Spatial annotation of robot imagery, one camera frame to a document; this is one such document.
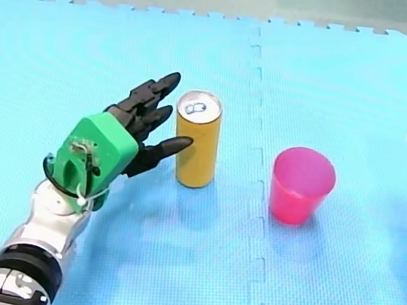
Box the pink plastic cup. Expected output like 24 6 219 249
267 143 340 230

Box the yellow drink can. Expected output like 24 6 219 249
167 88 226 191

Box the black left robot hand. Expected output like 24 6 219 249
96 64 202 185

